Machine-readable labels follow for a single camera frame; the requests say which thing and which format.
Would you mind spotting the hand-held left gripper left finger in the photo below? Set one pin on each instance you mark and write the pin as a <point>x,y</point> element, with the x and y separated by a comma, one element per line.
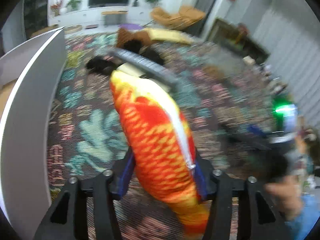
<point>126,175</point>

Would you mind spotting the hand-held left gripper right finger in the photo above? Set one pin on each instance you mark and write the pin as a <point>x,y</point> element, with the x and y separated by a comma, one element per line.
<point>201,182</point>

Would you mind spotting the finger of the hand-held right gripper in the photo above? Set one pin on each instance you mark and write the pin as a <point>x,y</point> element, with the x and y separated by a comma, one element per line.
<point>257,133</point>

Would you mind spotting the orange fish plush toy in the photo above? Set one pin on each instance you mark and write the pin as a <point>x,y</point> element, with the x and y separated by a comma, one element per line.
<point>155,142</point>

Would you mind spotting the black knitted cloth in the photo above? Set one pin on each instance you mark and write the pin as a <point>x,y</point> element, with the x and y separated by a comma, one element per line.
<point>101,66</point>

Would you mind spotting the large white storage box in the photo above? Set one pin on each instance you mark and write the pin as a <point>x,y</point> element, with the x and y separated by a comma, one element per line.
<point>30,105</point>

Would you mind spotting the brown fuzzy cloth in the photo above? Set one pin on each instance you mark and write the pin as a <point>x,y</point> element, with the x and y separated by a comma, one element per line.
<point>127,36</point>

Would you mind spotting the person's right forearm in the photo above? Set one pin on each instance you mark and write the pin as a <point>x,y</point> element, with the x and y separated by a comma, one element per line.
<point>305,220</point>

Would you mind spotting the person's right hand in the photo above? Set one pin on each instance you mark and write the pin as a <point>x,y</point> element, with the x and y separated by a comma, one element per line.
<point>285,195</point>

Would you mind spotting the row of bottles and jars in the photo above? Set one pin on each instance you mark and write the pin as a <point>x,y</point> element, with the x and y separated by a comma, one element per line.
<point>270,80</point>

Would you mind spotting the patterned woven blanket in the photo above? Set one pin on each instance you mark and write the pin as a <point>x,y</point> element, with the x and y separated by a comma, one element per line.
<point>95,130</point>

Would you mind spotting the white sheer curtain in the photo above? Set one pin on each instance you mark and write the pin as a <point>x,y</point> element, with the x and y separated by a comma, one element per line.
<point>287,42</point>

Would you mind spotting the dark grey ribbed strip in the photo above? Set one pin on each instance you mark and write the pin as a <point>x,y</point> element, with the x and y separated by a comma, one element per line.
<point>145,63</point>

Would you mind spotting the black fuzzy cloth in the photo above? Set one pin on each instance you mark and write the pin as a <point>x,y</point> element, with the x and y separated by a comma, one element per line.
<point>142,51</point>

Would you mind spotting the flat yellow cardboard box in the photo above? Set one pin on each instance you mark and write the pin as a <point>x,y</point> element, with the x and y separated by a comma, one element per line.
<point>170,35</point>

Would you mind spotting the grey curtain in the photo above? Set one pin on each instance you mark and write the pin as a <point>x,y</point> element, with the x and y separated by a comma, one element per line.
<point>210,5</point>

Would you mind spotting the orange rocking chair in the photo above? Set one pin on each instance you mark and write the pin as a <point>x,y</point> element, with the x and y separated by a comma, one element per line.
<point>177,17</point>

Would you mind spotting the purple floor mat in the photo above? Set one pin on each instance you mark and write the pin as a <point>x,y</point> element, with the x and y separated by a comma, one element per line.
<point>131,26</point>

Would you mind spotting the round beige floor cushion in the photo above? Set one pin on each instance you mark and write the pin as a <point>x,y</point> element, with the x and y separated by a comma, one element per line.
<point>73,28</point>

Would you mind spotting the small wooden side table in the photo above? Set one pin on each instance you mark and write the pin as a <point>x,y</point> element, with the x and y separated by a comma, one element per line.
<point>115,13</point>

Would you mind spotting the white television cabinet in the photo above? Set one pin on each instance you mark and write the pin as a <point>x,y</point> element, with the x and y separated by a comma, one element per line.
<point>85,17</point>

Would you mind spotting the small potted plant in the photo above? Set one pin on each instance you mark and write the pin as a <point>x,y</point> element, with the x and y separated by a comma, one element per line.
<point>136,1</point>

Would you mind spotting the bushy green potted plant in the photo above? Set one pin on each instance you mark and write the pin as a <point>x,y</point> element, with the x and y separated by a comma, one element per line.
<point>74,3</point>

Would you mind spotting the red flowers in vase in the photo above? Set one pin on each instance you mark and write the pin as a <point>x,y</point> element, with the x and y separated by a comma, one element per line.
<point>57,7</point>

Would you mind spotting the dark glass display cabinet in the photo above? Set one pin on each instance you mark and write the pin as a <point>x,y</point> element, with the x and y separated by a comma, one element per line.
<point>36,7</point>

